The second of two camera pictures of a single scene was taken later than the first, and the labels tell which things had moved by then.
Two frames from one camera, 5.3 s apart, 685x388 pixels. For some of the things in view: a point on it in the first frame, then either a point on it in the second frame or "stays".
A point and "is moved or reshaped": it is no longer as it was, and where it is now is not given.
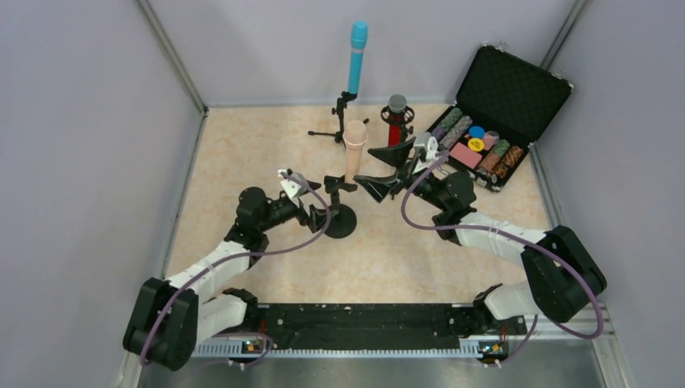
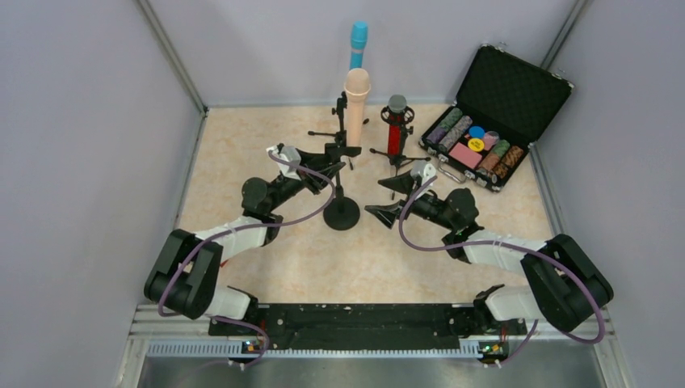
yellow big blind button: [476, 145] stays
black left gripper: [311, 214] → [308, 166]
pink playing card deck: [464, 155] stays
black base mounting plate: [318, 326] stays
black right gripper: [403, 171] → [409, 195]
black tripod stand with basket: [401, 118] stays
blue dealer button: [476, 132] stays
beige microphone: [355, 137] is moved or reshaped
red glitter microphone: [397, 104] stays
